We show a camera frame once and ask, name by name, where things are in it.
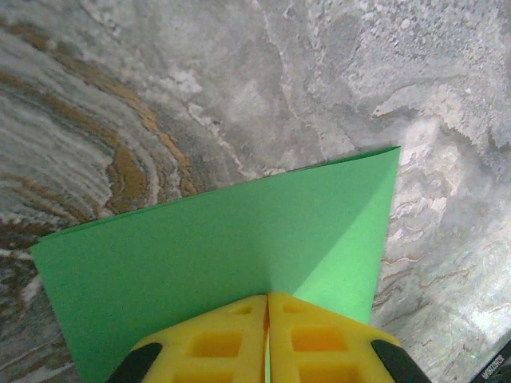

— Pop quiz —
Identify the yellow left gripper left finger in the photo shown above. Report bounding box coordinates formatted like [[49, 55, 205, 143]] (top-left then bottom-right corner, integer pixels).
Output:
[[105, 294, 267, 383]]

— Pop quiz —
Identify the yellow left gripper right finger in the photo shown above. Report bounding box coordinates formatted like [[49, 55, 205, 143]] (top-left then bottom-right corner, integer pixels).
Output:
[[266, 293, 432, 383]]

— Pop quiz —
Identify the green paper sheet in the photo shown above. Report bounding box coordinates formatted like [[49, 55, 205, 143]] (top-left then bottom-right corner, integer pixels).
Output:
[[30, 145, 402, 383]]

